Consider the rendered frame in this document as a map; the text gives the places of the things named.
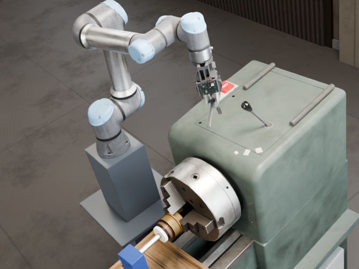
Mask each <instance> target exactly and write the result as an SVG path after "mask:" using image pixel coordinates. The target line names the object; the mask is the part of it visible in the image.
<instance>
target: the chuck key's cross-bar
mask: <svg viewBox="0 0 359 269"><path fill-rule="evenodd" d="M213 109H214V97H213V95H211V104H210V111H209V118H208V124H207V127H208V128H210V127H211V123H212V116H213Z"/></svg>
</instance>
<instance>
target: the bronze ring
mask: <svg viewBox="0 0 359 269"><path fill-rule="evenodd" d="M181 219H183V217H182V216H181V215H180V214H179V213H178V212H175V213H174V214H173V215H172V214H170V213H168V212H167V213H165V216H164V217H162V218H161V219H160V222H158V223H157V224H156V226H159V227H160V228H161V229H163V230H164V232H165V233H166V234H167V236H168V241H169V240H170V239H171V238H172V237H175V236H176V235H177V234H178V233H182V232H183V228H182V225H181V224H180V222H179V221H180V220H181Z"/></svg>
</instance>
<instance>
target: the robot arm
mask: <svg viewBox="0 0 359 269"><path fill-rule="evenodd" d="M127 22H128V17H127V14H126V12H125V11H124V9H123V8H122V7H121V6H120V4H118V3H117V2H115V1H113V0H106V1H104V2H102V3H100V4H99V5H97V6H96V7H94V8H93V9H91V10H89V11H88V12H86V13H84V14H82V15H81V16H79V17H78V18H77V19H76V21H75V22H74V24H73V29H72V33H73V38H74V40H75V42H76V43H77V44H78V45H79V46H81V47H82V48H85V49H89V50H94V49H96V48H98V49H103V53H104V56H105V60H106V64H107V68H108V72H109V75H110V79H111V82H112V87H111V89H110V93H111V97H110V98H109V99H106V98H104V99H101V100H97V101H95V102H94V103H93V104H92V105H91V106H90V107H89V109H88V117H89V122H90V124H91V126H92V128H93V131H94V133H95V136H96V149H97V152H98V154H99V156H101V157H102V158H105V159H113V158H116V157H119V156H121V155H123V154H124V153H125V152H126V151H127V150H128V149H129V147H130V141H129V138H128V136H127V135H126V134H125V133H124V132H123V131H122V130H121V127H120V123H122V122H123V121H124V120H125V119H127V118H128V117H129V116H130V115H132V114H133V113H134V112H136V111H138V110H139V109H140V108H141V107H142V106H143V104H144V102H145V97H144V93H143V91H141V88H140V87H139V86H138V85H137V84H135V83H134V82H133V81H131V76H130V71H129V67H128V63H127V58H126V54H129V55H130V56H131V57H132V59H133V60H134V61H136V62H137V63H139V64H143V63H145V62H146V61H148V60H150V59H152V58H153V57H154V56H155V55H156V54H158V53H159V52H160V51H162V50H163V49H165V48H166V47H168V46H169V45H171V43H173V42H175V41H182V42H186V44H187V47H188V52H189V56H190V60H191V61H192V64H193V65H194V66H195V67H197V69H198V72H197V74H196V80H195V83H196V89H197V91H198V93H199V96H200V95H201V96H202V98H203V100H204V101H205V102H206V106H209V107H210V104H211V99H210V95H209V94H212V93H213V94H214V95H213V97H214V106H215V108H216V107H217V106H218V104H219V101H220V96H221V90H222V81H221V79H220V75H217V71H216V70H214V68H216V66H215V62H214V61H213V57H212V51H211V50H212V49H213V47H212V46H210V42H209V38H208V34H207V29H206V23H205V21H204V18H203V15H202V14H201V13H199V12H194V13H192V12H191V13H188V14H186V15H184V16H182V18H179V17H175V16H172V15H169V16H167V15H164V16H161V17H160V18H159V19H158V21H157V23H156V26H155V28H153V29H152V30H150V31H149V32H147V33H146V34H140V33H133V32H129V31H124V29H123V26H124V25H126V23H127Z"/></svg>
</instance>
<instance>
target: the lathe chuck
mask: <svg viewBox="0 0 359 269"><path fill-rule="evenodd" d="M170 173H172V174H170ZM169 174H170V175H169ZM193 174H198V175H199V176H200V178H199V180H196V181H194V180H192V179H191V175H193ZM168 175H169V177H170V179H171V180H172V182H173V183H174V185H175V186H176V188H177V189H178V190H179V192H180V193H181V195H182V196H183V198H184V199H185V200H186V204H185V205H183V206H182V207H181V208H180V209H179V210H177V212H178V213H180V212H182V211H183V210H184V209H185V206H186V205H190V206H191V207H192V208H193V209H195V210H196V211H198V212H200V213H201V214H203V215H205V216H207V217H209V218H210V219H212V220H214V221H216V222H218V221H219V218H220V217H221V218H222V220H223V224H222V225H223V226H222V227H219V228H216V227H215V228H214V229H212V230H211V231H210V232H209V233H208V234H207V233H205V232H204V231H202V230H200V229H199V230H198V231H196V232H194V231H193V230H191V229H190V231H191V232H192V233H194V234H195V235H196V236H198V237H200V238H202V239H204V240H207V241H216V240H218V239H219V238H220V237H221V236H222V235H223V234H224V233H225V232H226V231H227V230H228V229H229V228H230V227H231V226H232V225H233V224H234V222H235V211H234V208H233V205H232V203H231V201H230V199H229V197H228V196H227V194H226V192H225V191H224V190H223V188H222V187H221V186H220V185H219V183H218V182H217V181H216V180H215V179H214V178H213V177H212V176H211V175H209V174H208V173H207V172H206V171H205V170H203V169H202V168H200V167H198V166H196V165H194V164H192V163H187V162H182V163H180V164H179V165H177V166H176V167H174V168H173V169H172V170H171V171H170V172H169V173H167V174H166V175H165V176H164V177H163V178H162V179H161V186H162V185H163V184H164V183H165V182H166V181H167V179H166V177H167V176H168Z"/></svg>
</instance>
